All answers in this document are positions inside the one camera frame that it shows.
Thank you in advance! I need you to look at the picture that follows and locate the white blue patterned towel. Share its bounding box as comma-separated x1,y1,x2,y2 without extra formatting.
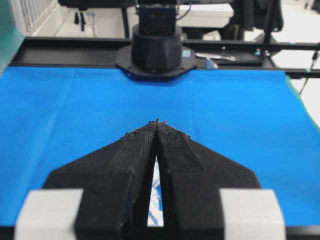
147,158,164,227

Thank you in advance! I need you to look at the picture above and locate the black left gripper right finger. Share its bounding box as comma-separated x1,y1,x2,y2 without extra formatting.
156,122,261,240

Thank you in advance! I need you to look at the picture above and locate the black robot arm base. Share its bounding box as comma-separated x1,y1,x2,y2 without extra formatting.
115,0,197,78

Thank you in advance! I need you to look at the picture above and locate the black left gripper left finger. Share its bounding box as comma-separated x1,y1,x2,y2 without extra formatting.
43,121,157,240

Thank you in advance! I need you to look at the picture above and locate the black office chair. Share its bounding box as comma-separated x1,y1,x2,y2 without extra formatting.
219,0,284,41

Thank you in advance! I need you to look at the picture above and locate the blue table cloth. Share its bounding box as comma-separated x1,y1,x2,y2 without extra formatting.
0,67,320,226

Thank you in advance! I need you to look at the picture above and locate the black table frame rail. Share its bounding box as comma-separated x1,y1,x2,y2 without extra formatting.
10,37,320,78

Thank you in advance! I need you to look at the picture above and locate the white desk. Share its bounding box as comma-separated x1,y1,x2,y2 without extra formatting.
176,3,234,28

